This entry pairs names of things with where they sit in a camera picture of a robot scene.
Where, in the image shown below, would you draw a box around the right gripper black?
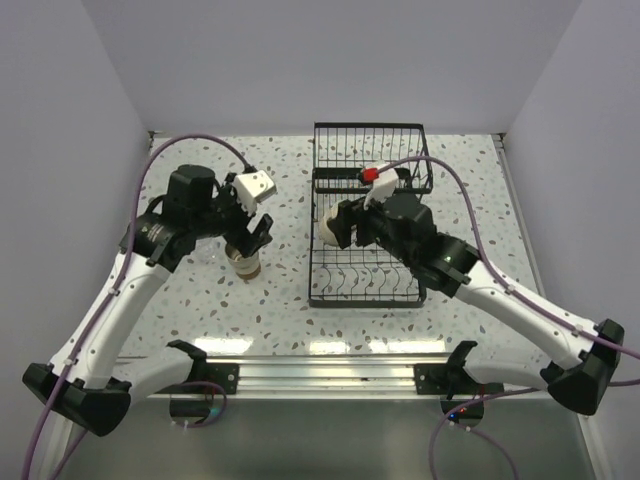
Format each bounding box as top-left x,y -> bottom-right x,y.
329,187 -> 415,268

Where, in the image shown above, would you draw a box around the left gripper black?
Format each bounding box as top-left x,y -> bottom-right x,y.
191,173 -> 272,257

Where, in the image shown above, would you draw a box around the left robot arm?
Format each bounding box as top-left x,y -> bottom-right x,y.
23,165 -> 277,437

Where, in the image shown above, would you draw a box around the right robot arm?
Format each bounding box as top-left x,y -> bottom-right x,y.
319,193 -> 624,416

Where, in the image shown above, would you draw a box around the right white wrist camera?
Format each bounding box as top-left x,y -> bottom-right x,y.
360,164 -> 399,210

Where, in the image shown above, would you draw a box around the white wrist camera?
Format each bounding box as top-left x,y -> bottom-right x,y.
360,164 -> 399,210
233,170 -> 277,209

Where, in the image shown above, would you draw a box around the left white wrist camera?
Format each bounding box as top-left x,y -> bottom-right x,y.
233,170 -> 277,209

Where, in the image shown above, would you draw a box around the black wire dish rack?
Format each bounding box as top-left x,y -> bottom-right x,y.
308,122 -> 428,309

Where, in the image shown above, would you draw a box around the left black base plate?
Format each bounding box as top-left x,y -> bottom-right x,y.
158,363 -> 240,395

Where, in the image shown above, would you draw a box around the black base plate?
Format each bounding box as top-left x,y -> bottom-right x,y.
158,363 -> 240,395
413,363 -> 504,399

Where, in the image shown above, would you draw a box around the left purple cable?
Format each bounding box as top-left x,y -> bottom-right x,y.
22,133 -> 249,480

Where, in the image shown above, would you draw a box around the aluminium mounting rail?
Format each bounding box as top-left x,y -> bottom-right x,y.
64,352 -> 586,399

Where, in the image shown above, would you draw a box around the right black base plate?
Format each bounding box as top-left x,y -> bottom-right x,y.
413,363 -> 504,399

